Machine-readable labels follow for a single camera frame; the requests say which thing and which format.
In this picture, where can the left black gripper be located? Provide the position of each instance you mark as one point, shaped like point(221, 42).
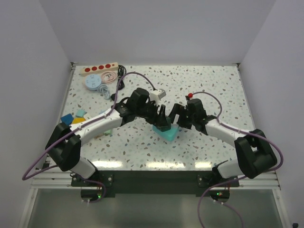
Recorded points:
point(158, 120)

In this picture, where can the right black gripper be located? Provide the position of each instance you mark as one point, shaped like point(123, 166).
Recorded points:
point(176, 109)

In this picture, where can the teal power strip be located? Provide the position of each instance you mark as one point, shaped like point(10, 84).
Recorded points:
point(167, 135)

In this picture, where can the green small charger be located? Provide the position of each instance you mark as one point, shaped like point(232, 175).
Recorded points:
point(108, 132)

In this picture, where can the white charger block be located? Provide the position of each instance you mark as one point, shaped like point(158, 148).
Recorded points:
point(87, 116)

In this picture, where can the light blue round power strip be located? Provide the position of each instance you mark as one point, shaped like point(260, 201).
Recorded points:
point(92, 82)

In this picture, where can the yellow cube socket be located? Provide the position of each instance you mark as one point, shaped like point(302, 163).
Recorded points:
point(78, 120)

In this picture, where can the beige power strip red sockets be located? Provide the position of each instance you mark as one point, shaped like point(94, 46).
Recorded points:
point(99, 69)

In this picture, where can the blue cube socket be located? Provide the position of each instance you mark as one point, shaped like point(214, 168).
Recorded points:
point(67, 119)

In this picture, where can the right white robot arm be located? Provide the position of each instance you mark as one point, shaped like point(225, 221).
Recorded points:
point(254, 153)

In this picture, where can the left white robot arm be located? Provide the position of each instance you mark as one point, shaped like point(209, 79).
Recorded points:
point(64, 145)

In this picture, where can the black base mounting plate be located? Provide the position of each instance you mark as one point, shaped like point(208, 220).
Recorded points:
point(146, 182)

